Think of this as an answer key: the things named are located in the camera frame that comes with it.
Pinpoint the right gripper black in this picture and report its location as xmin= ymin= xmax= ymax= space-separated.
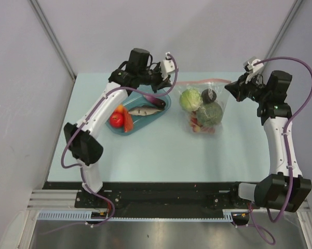
xmin=225 ymin=72 xmax=269 ymax=104

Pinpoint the green cabbage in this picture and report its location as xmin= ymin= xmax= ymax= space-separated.
xmin=179 ymin=88 xmax=202 ymax=112

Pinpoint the clear zip top bag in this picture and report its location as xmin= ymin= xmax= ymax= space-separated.
xmin=174 ymin=78 xmax=231 ymax=134

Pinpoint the green striped melon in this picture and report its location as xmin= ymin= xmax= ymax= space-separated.
xmin=195 ymin=102 xmax=223 ymax=127

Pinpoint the red cherry tomato bunch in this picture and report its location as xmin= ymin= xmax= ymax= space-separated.
xmin=189 ymin=112 xmax=215 ymax=134

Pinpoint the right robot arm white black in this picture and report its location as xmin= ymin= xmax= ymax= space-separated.
xmin=225 ymin=71 xmax=312 ymax=212

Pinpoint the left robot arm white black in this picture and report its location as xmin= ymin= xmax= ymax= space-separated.
xmin=61 ymin=48 xmax=178 ymax=208

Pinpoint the purple eggplant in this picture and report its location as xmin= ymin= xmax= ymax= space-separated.
xmin=143 ymin=95 xmax=166 ymax=109

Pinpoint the teal plastic tray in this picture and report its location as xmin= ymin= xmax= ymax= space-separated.
xmin=105 ymin=92 xmax=171 ymax=136

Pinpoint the grey fish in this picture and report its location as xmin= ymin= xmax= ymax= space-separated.
xmin=128 ymin=105 xmax=163 ymax=116

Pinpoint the orange peach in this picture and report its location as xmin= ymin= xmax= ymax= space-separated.
xmin=114 ymin=104 xmax=125 ymax=114

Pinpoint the red apple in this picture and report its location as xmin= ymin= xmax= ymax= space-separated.
xmin=109 ymin=112 xmax=124 ymax=129

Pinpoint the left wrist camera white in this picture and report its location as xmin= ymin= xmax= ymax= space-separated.
xmin=160 ymin=52 xmax=176 ymax=79

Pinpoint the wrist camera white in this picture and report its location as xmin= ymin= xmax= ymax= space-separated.
xmin=160 ymin=52 xmax=176 ymax=79
xmin=243 ymin=57 xmax=264 ymax=84

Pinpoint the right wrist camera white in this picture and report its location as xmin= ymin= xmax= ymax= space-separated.
xmin=243 ymin=57 xmax=264 ymax=84

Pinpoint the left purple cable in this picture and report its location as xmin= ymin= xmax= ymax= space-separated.
xmin=38 ymin=53 xmax=180 ymax=236

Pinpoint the right aluminium frame post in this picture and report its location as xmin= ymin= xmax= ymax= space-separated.
xmin=264 ymin=0 xmax=305 ymax=59

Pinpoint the aluminium frame post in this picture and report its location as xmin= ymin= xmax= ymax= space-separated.
xmin=264 ymin=0 xmax=305 ymax=59
xmin=28 ymin=0 xmax=77 ymax=82

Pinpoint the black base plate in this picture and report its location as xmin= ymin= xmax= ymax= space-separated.
xmin=43 ymin=182 xmax=249 ymax=219

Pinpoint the left aluminium frame post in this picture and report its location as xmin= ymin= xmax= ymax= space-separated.
xmin=28 ymin=0 xmax=77 ymax=82

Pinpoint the aluminium rail front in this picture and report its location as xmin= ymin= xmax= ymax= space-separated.
xmin=27 ymin=189 xmax=310 ymax=211

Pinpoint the light blue cable duct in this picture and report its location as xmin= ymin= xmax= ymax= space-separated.
xmin=37 ymin=210 xmax=249 ymax=223

